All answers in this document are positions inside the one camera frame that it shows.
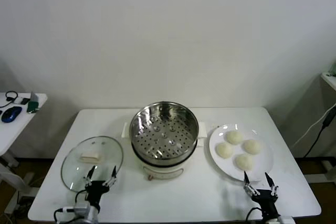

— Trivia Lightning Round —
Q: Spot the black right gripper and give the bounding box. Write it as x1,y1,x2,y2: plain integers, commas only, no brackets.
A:
243,170,279,218

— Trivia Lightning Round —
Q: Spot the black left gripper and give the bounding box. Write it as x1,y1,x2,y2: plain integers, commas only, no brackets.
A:
83,165,118,206

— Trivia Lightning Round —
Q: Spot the glass lid with cream handle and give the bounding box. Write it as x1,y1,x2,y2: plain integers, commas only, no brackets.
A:
60,136,124,193

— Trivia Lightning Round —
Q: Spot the white steamed baozi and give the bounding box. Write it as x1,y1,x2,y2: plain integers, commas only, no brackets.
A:
216,142,234,159
243,139,263,155
226,131,244,145
234,154,255,171

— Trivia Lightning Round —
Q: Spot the perforated steel steamer basket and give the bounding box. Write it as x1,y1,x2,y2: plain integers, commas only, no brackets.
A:
129,101,200,162

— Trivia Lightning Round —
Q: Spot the white round plate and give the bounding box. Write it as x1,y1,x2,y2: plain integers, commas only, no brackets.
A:
208,123,275,182

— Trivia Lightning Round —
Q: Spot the cream electric cooker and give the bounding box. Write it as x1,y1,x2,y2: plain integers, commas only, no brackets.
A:
121,121,208,182

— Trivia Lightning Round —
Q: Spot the black floor power strip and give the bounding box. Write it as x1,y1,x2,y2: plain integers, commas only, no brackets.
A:
16,195,35,209

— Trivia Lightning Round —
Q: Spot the white side desk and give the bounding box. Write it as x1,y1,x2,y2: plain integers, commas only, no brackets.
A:
0,92,48,168

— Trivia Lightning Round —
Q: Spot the small green object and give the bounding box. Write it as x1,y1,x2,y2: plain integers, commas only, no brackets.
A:
27,100,40,114

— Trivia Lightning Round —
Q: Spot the blue computer mouse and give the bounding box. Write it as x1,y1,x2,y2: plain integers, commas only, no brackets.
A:
1,106,22,123

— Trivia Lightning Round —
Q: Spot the white shelf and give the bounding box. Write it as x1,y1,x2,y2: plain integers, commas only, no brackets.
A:
320,73,336,91

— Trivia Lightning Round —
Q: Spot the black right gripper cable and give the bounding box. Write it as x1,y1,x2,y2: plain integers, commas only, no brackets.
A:
245,207,263,222

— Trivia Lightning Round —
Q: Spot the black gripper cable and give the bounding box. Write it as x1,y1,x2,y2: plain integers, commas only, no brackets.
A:
245,207,263,222
75,191,87,207

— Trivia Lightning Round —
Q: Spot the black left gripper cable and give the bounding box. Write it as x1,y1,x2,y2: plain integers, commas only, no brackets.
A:
75,191,87,207

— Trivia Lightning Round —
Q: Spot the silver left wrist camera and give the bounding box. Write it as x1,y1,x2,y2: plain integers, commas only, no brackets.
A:
74,204,90,217

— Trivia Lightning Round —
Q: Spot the black left camera cable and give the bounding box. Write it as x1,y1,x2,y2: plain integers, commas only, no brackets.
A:
54,207,76,223

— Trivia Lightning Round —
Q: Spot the white table base frame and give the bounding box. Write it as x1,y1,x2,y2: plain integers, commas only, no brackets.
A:
0,167,40,214
307,159,336,184

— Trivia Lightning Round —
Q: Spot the white wall cable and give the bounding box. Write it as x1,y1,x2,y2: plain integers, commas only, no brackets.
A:
291,103,336,148

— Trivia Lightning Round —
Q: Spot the black cable with adapter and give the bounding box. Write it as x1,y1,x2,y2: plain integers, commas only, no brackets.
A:
304,108,336,158

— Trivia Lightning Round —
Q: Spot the black looped desk cable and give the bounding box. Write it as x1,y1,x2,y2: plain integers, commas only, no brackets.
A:
0,91,19,109

